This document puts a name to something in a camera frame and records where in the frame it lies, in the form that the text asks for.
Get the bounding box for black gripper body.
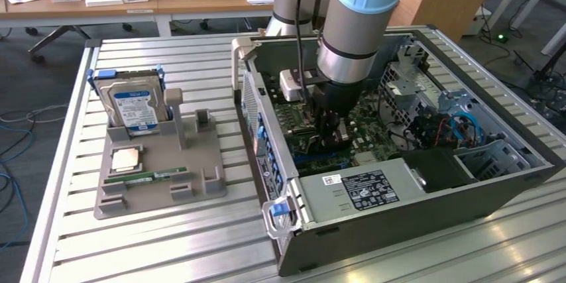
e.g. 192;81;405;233
310;78;371;121

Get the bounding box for graphics card with metal bracket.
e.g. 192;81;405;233
302;135;352;157

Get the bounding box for CPU socket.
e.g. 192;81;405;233
296;101;317;128

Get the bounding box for green motherboard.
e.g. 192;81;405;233
260;74;412;178

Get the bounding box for blue expansion slot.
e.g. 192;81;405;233
292;150;338;164

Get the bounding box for metal drive cage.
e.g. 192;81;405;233
379;36;489;147

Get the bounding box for blue card retention clip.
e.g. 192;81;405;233
254;112;284;194

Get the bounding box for grey power supply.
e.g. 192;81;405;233
296;158;432;225

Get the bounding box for blue case latch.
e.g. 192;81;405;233
268;203;289;220

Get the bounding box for open grey PC case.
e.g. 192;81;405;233
232;28;566;278

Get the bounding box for wooden office desk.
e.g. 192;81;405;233
156;0;401;37
0;0;160;64

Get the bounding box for grey parts rack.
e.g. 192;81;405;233
93;87;229;221

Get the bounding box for hard disk in blue carrier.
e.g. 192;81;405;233
85;67;172;138

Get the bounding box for silver CPU chip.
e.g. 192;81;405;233
109;148;138;173

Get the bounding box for black tripod stand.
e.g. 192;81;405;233
512;24;566;98

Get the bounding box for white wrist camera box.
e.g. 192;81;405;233
277;69;313;102

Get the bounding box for red wire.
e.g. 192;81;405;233
431;115;459;146

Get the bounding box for black camera cable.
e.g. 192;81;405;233
293;0;310;105

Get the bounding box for blue wire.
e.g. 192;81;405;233
449;110;488;147

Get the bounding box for grey floor cable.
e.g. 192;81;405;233
0;103;69;124

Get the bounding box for blue floor cable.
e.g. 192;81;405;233
0;125;34;251

